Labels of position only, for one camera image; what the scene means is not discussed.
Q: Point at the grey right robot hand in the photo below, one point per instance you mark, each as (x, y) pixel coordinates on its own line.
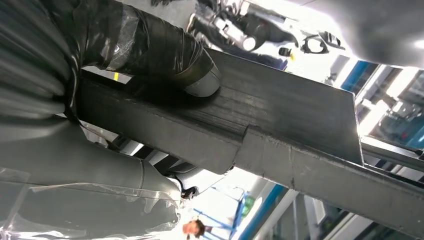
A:
(82, 172)

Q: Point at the robot body grey shell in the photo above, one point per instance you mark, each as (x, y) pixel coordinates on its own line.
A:
(381, 30)

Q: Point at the person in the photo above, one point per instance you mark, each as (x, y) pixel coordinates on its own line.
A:
(193, 229)

